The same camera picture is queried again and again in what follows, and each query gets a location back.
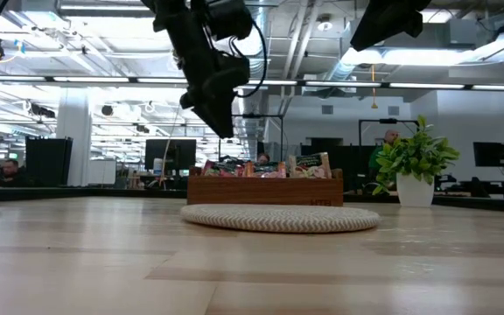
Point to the round woven beige placemat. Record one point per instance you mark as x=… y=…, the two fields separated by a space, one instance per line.
x=278 y=221

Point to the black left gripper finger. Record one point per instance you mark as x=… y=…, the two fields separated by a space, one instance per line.
x=221 y=116

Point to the silver round ventilation duct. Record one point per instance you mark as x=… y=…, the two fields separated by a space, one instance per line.
x=344 y=70

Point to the black aluminium table frame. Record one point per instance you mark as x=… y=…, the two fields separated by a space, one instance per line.
x=81 y=192

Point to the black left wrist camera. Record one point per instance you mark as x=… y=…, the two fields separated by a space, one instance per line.
x=230 y=72

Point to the beige vanilla tea sachet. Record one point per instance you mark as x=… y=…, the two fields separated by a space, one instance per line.
x=311 y=166

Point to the white pillar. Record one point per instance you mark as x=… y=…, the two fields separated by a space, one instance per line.
x=74 y=140

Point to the black metal stand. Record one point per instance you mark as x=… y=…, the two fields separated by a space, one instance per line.
x=387 y=121

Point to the silver corrugated ventilation duct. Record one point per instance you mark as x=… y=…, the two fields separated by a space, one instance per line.
x=247 y=105

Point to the person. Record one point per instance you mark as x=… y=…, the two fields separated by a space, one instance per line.
x=391 y=137
x=11 y=168
x=263 y=158

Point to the white bottle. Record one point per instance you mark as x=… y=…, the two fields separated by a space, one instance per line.
x=158 y=166

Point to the green plant in white pot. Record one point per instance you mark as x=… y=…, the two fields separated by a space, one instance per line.
x=414 y=192

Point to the black cabinet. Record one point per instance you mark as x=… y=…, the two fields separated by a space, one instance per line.
x=48 y=162

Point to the wooden three-compartment tea box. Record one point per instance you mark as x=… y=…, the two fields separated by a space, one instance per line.
x=234 y=190

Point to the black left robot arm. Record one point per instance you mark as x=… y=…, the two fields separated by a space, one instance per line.
x=182 y=26

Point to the black computer monitor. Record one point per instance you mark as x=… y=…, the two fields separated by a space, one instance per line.
x=490 y=154
x=182 y=153

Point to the long ceiling light strip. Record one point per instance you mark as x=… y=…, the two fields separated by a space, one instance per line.
x=427 y=86

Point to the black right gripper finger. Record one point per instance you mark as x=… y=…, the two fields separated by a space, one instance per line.
x=383 y=26

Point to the black partition panel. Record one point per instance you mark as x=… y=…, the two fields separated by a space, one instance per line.
x=348 y=162

